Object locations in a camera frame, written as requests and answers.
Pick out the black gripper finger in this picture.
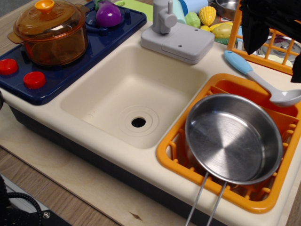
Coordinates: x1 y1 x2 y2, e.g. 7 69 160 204
239 0 301 83

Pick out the stainless steel pan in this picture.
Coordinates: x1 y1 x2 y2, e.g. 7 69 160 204
184 93 284 226

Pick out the steel pot in background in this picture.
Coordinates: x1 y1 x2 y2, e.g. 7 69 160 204
215 0 239 21

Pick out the steel lid with knob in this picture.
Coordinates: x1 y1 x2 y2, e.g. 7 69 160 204
257 36 301 61

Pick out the yellow toy potato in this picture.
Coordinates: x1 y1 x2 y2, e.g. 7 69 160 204
212 24 232 39

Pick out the orange dish rack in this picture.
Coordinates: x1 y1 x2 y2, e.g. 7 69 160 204
227 1 301 82

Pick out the yellow toy corn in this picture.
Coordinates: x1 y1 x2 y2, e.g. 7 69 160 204
198 6 216 26

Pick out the green toy vegetable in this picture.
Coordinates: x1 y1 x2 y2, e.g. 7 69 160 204
185 12 201 28

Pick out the grey toy faucet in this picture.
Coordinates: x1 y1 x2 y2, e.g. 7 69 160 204
141 0 214 64

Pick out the light blue toy cup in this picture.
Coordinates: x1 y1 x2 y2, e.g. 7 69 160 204
173 0 208 24

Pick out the green cutting board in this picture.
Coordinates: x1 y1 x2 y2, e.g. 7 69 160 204
115 0 153 20

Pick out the purple toy eggplant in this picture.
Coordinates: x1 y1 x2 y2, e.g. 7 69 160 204
94 0 122 27

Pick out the orange dish drainer basket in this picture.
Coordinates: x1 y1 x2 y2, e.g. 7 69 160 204
157 73 301 214

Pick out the cream toy kitchen sink unit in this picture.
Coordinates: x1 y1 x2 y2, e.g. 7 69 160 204
0 27 301 226

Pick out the transparent orange pot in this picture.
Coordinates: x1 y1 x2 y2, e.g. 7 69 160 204
8 0 89 66

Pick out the orange pot lid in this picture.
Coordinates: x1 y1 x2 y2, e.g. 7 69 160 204
13 1 86 40

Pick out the right red stove knob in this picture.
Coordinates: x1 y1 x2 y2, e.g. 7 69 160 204
23 72 47 89

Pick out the red stove knob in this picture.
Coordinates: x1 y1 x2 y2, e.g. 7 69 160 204
0 59 18 75
23 72 47 89

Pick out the navy blue toy stove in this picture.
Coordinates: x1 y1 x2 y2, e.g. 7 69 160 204
0 1 147 105

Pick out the left red stove knob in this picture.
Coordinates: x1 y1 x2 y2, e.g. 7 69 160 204
0 59 18 75

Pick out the blue handled grey spoon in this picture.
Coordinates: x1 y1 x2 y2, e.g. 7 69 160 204
224 50 301 107

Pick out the black cable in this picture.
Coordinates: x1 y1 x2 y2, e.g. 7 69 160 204
0 174 43 226

